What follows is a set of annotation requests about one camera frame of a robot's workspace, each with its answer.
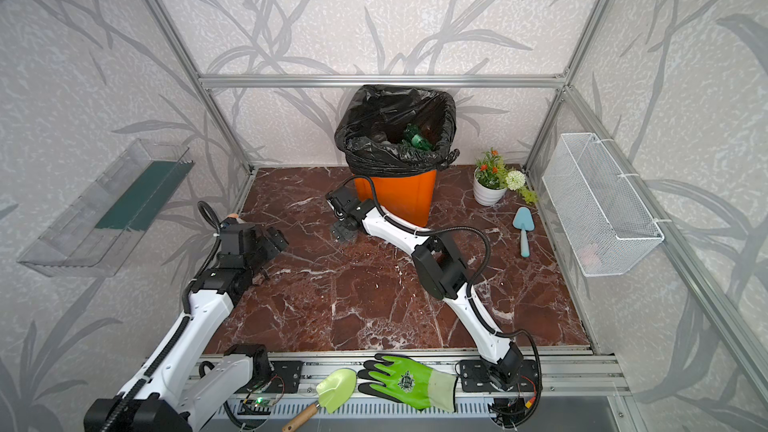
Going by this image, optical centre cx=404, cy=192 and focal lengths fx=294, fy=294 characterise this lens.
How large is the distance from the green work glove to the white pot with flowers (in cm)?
58

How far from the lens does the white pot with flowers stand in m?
0.98

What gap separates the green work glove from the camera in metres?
0.71
